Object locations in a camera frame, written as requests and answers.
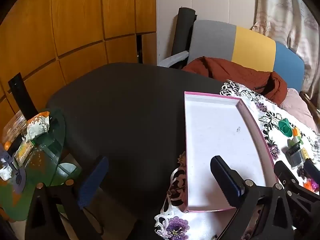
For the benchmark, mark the white bowl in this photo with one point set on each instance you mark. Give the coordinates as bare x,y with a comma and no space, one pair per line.
66,169

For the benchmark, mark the orange fruit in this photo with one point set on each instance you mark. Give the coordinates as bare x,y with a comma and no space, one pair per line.
7,145

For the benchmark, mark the dark clear plastic container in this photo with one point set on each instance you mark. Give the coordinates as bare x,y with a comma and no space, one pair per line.
296,156

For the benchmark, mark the yellow plastic toy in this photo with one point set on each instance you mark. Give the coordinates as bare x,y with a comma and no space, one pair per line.
305,153

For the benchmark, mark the white crumpled tissue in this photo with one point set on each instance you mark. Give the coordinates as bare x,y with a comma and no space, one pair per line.
5,173

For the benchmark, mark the wooden wardrobe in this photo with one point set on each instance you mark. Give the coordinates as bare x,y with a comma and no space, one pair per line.
75,17

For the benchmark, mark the black strip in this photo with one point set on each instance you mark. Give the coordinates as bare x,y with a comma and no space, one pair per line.
22,96

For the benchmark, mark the light green plastic toy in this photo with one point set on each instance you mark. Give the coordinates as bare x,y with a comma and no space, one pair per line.
296,141

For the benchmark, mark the pink blanket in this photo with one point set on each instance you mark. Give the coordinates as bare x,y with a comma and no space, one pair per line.
297,102

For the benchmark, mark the white floral tablecloth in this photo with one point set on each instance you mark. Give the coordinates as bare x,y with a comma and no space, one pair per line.
265,120

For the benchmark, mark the white orange snack bag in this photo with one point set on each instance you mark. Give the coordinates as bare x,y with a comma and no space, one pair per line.
37,127

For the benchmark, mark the green glass side table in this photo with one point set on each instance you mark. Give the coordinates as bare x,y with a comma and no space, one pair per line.
47,150

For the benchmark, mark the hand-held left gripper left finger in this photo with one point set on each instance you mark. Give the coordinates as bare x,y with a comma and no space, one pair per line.
93,182

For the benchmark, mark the beige curtain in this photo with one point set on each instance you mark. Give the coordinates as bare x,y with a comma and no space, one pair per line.
282,10

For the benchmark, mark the clear plastic tub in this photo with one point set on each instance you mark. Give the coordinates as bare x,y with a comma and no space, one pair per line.
13,127

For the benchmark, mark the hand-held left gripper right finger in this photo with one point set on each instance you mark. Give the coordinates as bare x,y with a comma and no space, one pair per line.
226,180

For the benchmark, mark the grey yellow blue chair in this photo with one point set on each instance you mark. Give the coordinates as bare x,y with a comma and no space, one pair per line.
252,45

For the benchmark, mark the yellow packet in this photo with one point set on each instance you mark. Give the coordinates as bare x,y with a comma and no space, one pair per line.
23,151

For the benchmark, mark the rust red jacket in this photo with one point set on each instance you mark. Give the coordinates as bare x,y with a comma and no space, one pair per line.
232,71

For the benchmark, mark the pink-rimmed white box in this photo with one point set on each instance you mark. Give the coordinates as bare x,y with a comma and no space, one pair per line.
215,135

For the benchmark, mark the grey round lid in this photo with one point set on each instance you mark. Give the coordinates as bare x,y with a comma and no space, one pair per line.
18,178

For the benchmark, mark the black rolled mat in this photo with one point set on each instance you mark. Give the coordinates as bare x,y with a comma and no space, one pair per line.
184,30

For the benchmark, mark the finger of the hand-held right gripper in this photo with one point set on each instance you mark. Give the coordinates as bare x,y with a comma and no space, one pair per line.
283,171
312,168

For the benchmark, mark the orange pink plastic toy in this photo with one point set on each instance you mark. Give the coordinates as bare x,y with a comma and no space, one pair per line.
311,185

